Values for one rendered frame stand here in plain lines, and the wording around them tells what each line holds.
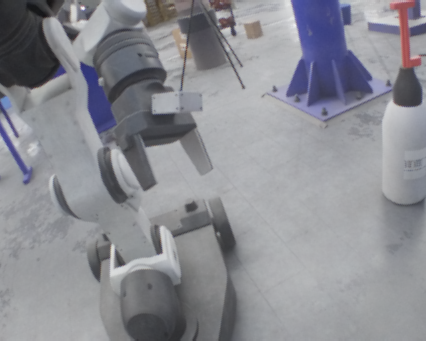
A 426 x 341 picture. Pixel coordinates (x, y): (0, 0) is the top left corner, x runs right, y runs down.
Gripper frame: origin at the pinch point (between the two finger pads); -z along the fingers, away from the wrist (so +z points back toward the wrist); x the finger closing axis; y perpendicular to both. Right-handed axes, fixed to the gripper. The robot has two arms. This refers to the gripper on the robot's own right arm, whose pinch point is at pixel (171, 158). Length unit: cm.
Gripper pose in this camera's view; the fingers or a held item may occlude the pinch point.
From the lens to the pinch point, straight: 42.4
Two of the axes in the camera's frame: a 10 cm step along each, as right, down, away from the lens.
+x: 5.7, -1.7, 8.1
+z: -4.5, -8.8, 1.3
